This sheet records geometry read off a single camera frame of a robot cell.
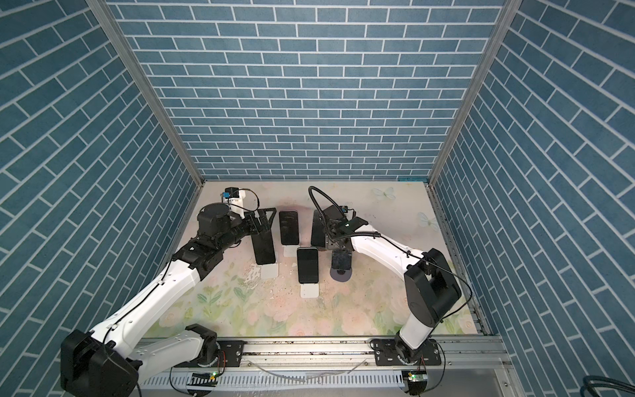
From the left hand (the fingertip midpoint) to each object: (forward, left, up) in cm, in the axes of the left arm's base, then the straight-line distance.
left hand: (273, 212), depth 76 cm
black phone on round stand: (+4, -14, -18) cm, 23 cm away
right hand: (0, -22, -16) cm, 28 cm away
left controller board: (-40, +19, -29) cm, 53 cm away
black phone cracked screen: (-7, -22, -17) cm, 29 cm away
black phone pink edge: (+3, -3, -16) cm, 17 cm away
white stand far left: (-8, +4, -26) cm, 27 cm away
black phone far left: (-5, +4, -14) cm, 15 cm away
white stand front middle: (-15, -11, -26) cm, 32 cm away
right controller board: (-41, -45, -30) cm, 67 cm away
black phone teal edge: (-11, -11, -14) cm, 21 cm away
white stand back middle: (0, -3, -25) cm, 25 cm away
